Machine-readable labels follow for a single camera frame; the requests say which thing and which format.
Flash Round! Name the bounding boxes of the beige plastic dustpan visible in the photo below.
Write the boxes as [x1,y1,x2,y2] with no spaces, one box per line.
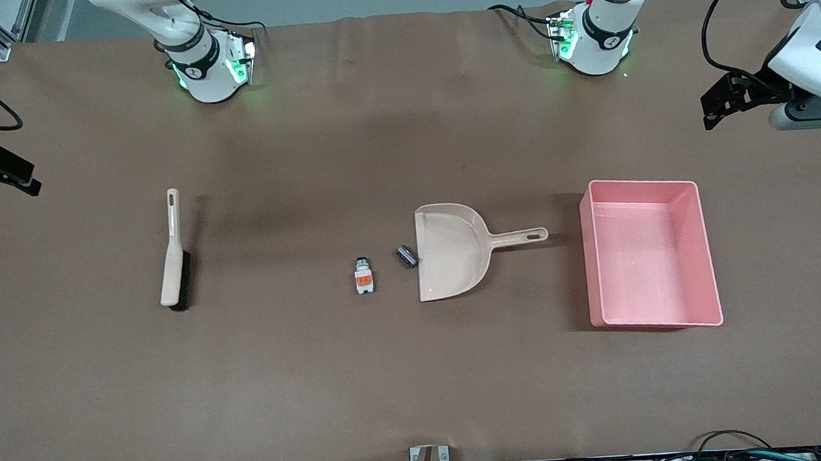
[413,196,553,303]

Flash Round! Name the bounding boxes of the brown table mat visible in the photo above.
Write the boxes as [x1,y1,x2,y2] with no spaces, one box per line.
[0,0,821,461]

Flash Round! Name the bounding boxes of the pink plastic bin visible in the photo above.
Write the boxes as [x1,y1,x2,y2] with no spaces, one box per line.
[578,173,724,335]

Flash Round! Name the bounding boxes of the black base cable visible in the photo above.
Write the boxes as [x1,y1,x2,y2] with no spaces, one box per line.
[487,0,558,43]

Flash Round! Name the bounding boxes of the small white orange bottle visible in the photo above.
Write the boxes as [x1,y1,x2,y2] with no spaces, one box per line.
[353,256,376,295]

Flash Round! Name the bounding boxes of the metal base connector plate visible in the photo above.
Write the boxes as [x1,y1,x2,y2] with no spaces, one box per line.
[545,8,581,63]
[226,28,261,87]

